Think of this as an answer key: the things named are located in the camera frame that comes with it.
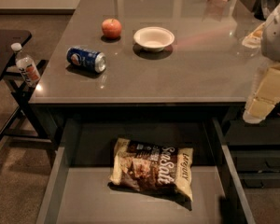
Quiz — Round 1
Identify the brown sea salt chip bag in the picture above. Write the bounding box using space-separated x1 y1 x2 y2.
110 138 193 200

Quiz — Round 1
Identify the open grey top drawer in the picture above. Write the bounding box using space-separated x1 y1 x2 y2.
36 119 256 224

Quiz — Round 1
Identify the red apple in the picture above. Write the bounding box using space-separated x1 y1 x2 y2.
102 19 122 39

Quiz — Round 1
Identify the clear water bottle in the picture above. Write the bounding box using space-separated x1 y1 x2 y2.
11 43 40 88

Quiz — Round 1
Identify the black side table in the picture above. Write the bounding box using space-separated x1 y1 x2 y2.
0 29 48 141

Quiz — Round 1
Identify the blue pepsi can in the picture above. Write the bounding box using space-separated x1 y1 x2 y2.
66 47 106 74

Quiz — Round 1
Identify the white paper bowl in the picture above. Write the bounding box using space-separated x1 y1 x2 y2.
133 27 175 52

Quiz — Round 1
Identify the glass jar with snacks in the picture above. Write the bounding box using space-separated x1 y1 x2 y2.
242 23 264 49

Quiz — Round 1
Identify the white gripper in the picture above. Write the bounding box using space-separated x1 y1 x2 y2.
243 63 280 124

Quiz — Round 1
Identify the grey counter cabinet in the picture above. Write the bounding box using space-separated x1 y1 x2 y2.
30 0 280 146

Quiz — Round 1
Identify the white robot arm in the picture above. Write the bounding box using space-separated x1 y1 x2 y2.
243 3 280 124

